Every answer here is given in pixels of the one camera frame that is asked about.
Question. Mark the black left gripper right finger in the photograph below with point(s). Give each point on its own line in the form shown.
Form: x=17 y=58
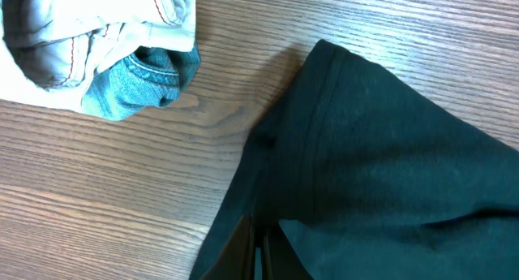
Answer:
x=280 y=261

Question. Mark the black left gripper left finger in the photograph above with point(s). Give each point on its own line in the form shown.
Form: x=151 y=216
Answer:
x=234 y=248

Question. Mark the black t-shirt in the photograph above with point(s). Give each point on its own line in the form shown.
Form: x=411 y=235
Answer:
x=370 y=180

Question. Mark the blue folded jeans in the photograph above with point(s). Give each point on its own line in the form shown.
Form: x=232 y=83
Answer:
x=148 y=77

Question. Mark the beige folded trousers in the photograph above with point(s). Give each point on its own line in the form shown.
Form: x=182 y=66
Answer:
x=51 y=50

